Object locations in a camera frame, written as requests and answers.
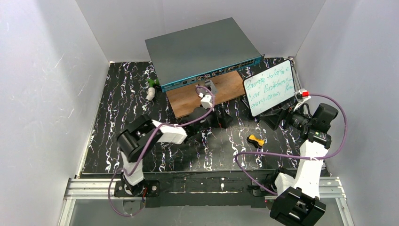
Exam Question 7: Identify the small whiteboard black frame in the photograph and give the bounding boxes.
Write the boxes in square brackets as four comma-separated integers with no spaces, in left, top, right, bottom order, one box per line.
[243,59,295,117]

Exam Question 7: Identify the yellow black whiteboard eraser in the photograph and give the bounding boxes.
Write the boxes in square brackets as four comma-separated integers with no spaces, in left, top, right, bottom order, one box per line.
[247,134,265,148]

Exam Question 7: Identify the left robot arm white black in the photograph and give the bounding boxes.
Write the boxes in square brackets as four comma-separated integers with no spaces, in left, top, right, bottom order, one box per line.
[116,106,232,187]

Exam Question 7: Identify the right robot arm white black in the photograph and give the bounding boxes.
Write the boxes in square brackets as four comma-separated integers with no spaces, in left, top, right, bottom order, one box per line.
[261,103,338,226]

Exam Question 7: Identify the wooden board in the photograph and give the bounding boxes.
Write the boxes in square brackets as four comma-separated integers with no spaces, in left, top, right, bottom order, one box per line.
[165,70,251,119]

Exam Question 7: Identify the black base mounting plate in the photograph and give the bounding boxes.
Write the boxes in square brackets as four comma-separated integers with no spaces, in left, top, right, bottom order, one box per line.
[111,169,277,208]

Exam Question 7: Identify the green white plastic toy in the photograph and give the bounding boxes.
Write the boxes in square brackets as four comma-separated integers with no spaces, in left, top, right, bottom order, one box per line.
[146,79,159,101]

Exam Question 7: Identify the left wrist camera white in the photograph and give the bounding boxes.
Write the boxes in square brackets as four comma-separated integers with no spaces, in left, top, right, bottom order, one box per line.
[199,93,215,109]

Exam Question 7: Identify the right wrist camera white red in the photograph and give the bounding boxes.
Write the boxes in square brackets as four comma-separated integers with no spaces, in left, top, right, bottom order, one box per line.
[294,89,311,111]

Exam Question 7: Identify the silver metal bracket mount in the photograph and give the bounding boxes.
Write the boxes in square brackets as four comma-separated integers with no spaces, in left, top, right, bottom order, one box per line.
[205,80,218,95]

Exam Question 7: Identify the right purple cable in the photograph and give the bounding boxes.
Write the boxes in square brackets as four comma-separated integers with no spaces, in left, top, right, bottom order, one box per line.
[234,93,349,196]

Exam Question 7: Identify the grey teal network switch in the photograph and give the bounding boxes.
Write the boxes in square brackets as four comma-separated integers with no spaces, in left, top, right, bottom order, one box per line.
[145,17,264,92]

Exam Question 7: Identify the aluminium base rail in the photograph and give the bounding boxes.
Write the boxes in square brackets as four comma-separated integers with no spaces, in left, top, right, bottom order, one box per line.
[58,176,355,226]

